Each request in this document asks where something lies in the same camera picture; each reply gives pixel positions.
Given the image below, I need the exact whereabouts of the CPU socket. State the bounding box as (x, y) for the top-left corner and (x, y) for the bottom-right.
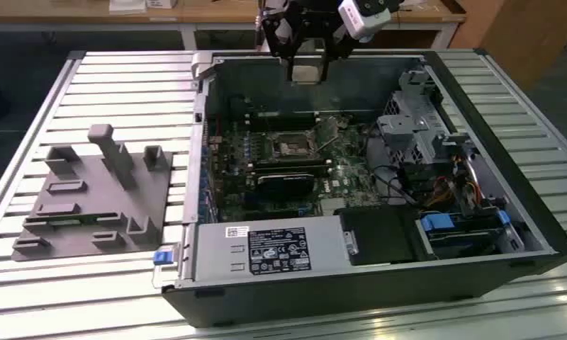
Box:
(267, 131), (320, 159)

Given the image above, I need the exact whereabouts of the grey parts rack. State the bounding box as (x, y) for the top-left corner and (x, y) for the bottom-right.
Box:
(9, 123), (176, 263)

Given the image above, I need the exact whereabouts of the silver heatsink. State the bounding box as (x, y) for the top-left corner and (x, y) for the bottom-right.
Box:
(321, 198), (348, 215)

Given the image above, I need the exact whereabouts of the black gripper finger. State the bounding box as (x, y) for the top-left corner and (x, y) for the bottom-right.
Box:
(323, 21), (356, 81)
(263, 13), (300, 84)

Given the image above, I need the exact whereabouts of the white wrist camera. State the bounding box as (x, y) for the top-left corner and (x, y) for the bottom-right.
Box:
(337, 0), (392, 40)

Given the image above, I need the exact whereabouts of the blue case latch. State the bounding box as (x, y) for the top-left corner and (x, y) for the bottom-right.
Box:
(153, 249), (176, 266)

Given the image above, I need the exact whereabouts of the black PC case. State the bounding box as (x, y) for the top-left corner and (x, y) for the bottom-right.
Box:
(158, 49), (567, 329)

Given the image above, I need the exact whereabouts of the grey case handle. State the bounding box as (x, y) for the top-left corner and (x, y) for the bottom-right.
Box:
(189, 52), (217, 79)

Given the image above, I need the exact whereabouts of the black plastic drive cover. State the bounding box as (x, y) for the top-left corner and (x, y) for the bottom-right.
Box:
(335, 206), (429, 266)

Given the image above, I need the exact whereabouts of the grey power supply unit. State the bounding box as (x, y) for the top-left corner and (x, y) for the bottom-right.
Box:
(188, 216), (355, 284)

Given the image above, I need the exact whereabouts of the black wire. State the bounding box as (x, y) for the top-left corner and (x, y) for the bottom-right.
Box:
(371, 164), (421, 208)

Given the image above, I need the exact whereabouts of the brass cable connector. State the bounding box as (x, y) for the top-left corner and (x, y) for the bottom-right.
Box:
(253, 10), (265, 50)

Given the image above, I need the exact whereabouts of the coloured wire bundle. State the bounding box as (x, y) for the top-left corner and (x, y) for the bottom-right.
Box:
(424, 176), (483, 210)

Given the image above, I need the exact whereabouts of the metal disk bay cage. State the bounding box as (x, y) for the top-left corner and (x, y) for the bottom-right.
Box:
(375, 69), (473, 166)

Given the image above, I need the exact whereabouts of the hard disk in blue carrier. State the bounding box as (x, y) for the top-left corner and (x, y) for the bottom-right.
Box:
(417, 212), (507, 256)

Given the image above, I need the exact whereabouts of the wooden cabinet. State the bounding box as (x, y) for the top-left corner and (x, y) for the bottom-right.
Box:
(448, 0), (567, 91)

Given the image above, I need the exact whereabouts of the installed RAM stick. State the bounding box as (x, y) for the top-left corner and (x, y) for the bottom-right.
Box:
(253, 163), (332, 175)
(252, 158), (331, 168)

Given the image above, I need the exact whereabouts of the black graphics card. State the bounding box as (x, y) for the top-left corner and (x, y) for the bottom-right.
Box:
(252, 171), (316, 199)

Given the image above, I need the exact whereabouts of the silver CPU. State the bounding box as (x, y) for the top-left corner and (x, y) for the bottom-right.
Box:
(295, 56), (325, 86)

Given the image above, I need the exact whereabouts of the green RAM stick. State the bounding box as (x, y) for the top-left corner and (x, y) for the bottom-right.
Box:
(46, 217), (100, 226)

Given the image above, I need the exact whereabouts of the green motherboard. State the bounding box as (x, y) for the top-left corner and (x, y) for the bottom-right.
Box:
(202, 113), (393, 224)

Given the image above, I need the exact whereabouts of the wooden desk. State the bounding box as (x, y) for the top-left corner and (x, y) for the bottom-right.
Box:
(0, 0), (467, 50)

